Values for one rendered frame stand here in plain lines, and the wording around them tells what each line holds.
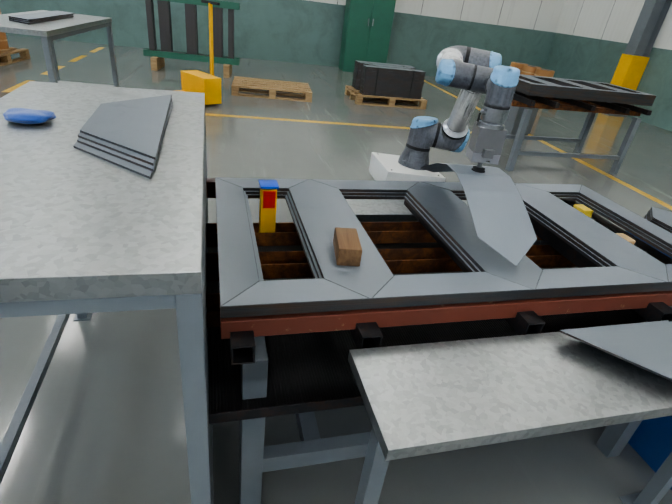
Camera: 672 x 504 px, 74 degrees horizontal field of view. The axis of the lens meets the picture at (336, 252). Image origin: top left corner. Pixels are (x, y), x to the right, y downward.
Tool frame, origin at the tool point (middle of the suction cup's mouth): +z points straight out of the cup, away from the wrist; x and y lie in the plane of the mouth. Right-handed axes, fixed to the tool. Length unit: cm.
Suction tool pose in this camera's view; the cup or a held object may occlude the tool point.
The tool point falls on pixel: (477, 174)
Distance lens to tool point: 149.7
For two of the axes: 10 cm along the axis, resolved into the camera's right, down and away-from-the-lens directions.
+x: -0.2, -5.0, 8.6
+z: -1.1, 8.6, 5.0
